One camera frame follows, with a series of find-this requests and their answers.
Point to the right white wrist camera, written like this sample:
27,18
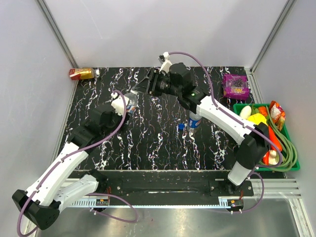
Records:
165,62

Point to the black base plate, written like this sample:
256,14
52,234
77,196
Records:
211,183

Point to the orange toy carrot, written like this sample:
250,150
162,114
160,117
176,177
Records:
273,138

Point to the orange snack bag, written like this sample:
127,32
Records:
277,114

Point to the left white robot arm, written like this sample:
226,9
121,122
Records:
45,199

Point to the purple snack bag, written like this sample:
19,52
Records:
235,87

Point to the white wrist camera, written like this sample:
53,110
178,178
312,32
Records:
118,103
165,62

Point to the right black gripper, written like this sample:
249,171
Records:
149,83

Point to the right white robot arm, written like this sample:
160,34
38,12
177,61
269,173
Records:
251,138

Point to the white toy mushroom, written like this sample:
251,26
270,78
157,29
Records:
273,157

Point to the clear water bottle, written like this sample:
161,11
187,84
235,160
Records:
132,102

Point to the white toy egg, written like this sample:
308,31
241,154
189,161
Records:
245,112

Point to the blue bottle cap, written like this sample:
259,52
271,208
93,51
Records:
181,126

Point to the green plastic basket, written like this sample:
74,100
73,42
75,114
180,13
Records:
289,152

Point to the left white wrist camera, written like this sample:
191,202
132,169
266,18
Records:
118,103

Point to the Pepsi plastic bottle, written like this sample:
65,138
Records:
194,122

